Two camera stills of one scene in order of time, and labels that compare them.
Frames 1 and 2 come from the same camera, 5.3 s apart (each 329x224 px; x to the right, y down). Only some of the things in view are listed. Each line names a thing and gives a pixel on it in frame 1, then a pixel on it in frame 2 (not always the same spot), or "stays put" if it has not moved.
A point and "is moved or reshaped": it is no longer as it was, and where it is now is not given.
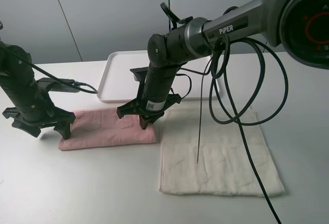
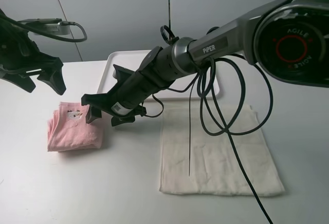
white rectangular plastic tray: [199, 79] stays put
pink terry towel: [103, 127] is moved or reshaped
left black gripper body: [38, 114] -> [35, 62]
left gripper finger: [64, 130] -> [57, 81]
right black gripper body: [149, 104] -> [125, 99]
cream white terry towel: [225, 165] stays put
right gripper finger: [143, 122] -> [93, 114]
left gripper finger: [34, 131] -> [25, 82]
